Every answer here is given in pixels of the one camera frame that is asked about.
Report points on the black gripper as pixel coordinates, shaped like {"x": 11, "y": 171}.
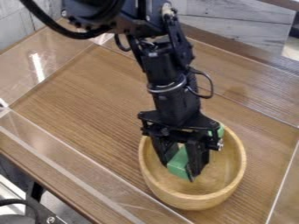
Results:
{"x": 176, "y": 122}

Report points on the green rectangular block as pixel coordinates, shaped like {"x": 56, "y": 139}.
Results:
{"x": 213, "y": 141}

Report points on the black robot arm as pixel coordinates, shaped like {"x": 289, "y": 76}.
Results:
{"x": 150, "y": 24}

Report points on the brown wooden bowl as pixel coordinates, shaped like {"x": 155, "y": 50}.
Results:
{"x": 213, "y": 186}

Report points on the clear acrylic front wall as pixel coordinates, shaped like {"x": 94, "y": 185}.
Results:
{"x": 87, "y": 186}

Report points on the black table leg bracket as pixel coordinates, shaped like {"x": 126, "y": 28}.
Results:
{"x": 43, "y": 215}

